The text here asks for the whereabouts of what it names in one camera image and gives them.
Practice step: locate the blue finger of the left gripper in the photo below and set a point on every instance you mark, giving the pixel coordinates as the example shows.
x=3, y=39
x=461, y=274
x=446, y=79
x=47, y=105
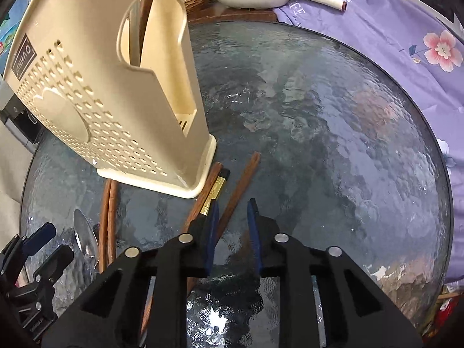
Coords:
x=53, y=267
x=32, y=244

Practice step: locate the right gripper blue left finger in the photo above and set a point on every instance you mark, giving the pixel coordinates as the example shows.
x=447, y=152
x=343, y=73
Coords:
x=210, y=225

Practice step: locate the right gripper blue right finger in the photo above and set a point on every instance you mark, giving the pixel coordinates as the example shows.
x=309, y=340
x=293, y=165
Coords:
x=252, y=217

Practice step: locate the brown wooden chopstick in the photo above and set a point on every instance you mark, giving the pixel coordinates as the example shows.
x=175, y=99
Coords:
x=194, y=212
x=111, y=225
x=238, y=192
x=102, y=238

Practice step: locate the metal spoon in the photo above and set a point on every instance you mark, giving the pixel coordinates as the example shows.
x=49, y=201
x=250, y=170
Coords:
x=86, y=239

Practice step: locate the black gold-banded chopstick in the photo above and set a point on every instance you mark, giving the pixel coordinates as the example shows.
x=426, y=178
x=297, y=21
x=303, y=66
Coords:
x=216, y=190

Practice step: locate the round glass table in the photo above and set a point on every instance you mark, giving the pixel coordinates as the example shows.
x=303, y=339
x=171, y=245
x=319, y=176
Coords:
x=346, y=160

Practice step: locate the white water dispenser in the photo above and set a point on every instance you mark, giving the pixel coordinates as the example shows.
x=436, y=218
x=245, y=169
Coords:
x=18, y=120

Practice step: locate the beige plastic utensil holder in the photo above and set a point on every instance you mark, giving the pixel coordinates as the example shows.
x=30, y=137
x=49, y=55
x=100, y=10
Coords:
x=115, y=81

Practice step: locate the dark wooden counter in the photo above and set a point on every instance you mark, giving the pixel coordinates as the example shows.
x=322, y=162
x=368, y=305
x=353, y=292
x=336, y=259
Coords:
x=217, y=12

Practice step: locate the purple floral cloth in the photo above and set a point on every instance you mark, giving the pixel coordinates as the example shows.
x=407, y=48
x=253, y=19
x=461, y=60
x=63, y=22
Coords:
x=422, y=55

